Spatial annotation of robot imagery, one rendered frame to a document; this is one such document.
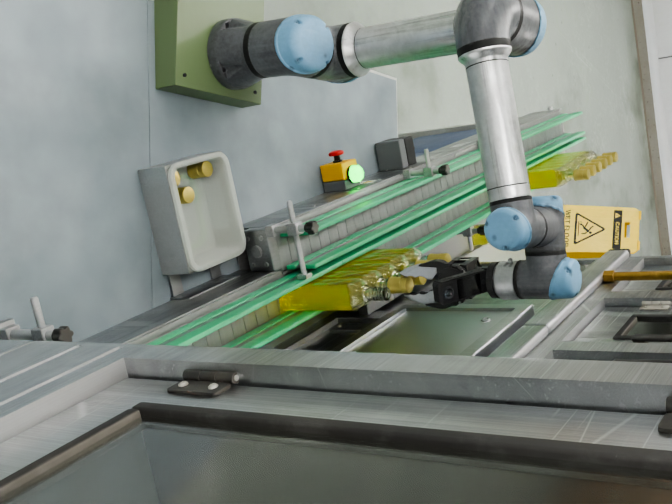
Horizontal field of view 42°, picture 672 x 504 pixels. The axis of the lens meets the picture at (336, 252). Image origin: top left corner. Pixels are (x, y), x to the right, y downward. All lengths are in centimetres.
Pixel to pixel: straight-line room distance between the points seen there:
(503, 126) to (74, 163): 79
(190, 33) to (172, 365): 114
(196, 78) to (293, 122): 40
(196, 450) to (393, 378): 15
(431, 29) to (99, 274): 80
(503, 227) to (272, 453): 96
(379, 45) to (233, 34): 30
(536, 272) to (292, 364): 98
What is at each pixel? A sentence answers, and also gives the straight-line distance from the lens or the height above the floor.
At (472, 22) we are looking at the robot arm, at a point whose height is 141.
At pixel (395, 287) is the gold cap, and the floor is 114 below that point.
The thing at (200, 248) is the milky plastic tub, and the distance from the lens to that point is 187.
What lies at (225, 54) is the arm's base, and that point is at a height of 86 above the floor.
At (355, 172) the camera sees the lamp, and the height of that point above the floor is 85.
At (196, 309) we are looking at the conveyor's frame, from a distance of 171.
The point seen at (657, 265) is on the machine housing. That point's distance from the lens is 231.
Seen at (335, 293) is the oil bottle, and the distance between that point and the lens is 179.
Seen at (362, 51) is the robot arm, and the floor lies 109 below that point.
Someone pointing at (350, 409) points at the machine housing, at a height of 171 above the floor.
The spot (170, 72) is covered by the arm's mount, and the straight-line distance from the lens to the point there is 183.
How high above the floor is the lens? 209
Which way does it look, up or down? 36 degrees down
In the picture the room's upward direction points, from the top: 87 degrees clockwise
